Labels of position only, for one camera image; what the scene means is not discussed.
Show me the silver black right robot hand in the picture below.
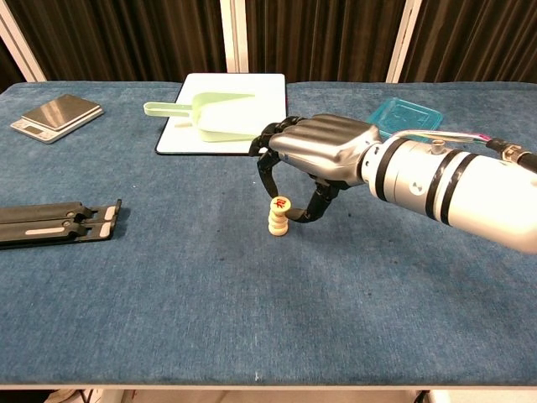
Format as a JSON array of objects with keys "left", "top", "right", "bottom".
[{"left": 248, "top": 113, "right": 383, "bottom": 224}]

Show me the teal transparent container lid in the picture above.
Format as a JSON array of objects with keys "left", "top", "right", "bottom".
[{"left": 368, "top": 97, "right": 445, "bottom": 138}]

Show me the white cutting board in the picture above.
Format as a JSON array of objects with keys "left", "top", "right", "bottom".
[{"left": 154, "top": 72, "right": 290, "bottom": 157}]

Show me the black pleated curtain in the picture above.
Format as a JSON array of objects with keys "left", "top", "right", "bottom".
[
  {"left": 6, "top": 0, "right": 230, "bottom": 84},
  {"left": 400, "top": 0, "right": 537, "bottom": 84},
  {"left": 0, "top": 39, "right": 24, "bottom": 92},
  {"left": 245, "top": 0, "right": 407, "bottom": 84}
]

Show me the mint green plastic dustpan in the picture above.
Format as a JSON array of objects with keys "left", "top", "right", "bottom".
[{"left": 143, "top": 92, "right": 263, "bottom": 144}]

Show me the blue table cloth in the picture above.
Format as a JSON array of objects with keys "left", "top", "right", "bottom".
[{"left": 0, "top": 81, "right": 537, "bottom": 387}]

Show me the silver digital kitchen scale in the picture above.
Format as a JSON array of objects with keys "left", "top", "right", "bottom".
[{"left": 10, "top": 93, "right": 105, "bottom": 145}]

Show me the black folding laptop stand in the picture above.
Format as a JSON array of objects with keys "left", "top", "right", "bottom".
[{"left": 0, "top": 198, "right": 123, "bottom": 251}]

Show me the aluminium frame post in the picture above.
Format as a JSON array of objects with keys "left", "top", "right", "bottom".
[
  {"left": 220, "top": 0, "right": 249, "bottom": 76},
  {"left": 384, "top": 0, "right": 423, "bottom": 84},
  {"left": 0, "top": 7, "right": 47, "bottom": 84}
]

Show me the wrist cable with connector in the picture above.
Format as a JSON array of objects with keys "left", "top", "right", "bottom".
[{"left": 394, "top": 128, "right": 537, "bottom": 172}]

